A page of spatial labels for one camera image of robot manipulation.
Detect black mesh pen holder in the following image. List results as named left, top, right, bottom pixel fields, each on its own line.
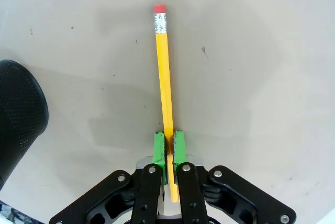
left=0, top=59, right=49, bottom=191

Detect yellow pencil with pink eraser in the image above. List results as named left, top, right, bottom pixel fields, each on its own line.
left=152, top=4, right=181, bottom=203

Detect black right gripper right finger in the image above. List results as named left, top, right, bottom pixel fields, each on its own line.
left=171, top=129, right=297, bottom=224

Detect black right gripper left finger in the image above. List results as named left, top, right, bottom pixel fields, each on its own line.
left=49, top=131, right=168, bottom=224

